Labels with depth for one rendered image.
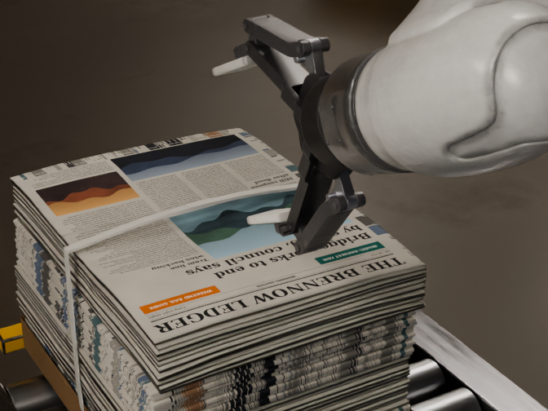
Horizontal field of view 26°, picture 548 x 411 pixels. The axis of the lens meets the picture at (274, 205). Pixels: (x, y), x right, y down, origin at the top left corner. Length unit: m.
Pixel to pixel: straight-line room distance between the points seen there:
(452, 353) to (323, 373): 0.31
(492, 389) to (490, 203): 2.19
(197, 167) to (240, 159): 0.05
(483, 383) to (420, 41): 0.68
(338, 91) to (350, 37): 3.98
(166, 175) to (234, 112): 2.81
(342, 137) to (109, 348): 0.38
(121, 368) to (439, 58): 0.50
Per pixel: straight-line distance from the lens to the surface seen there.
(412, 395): 1.37
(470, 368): 1.39
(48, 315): 1.28
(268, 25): 0.98
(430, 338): 1.43
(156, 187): 1.26
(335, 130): 0.84
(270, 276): 1.09
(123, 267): 1.12
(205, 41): 4.75
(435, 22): 0.75
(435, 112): 0.72
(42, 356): 1.35
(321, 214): 0.95
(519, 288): 3.12
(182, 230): 1.18
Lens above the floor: 1.59
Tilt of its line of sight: 27 degrees down
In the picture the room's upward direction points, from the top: straight up
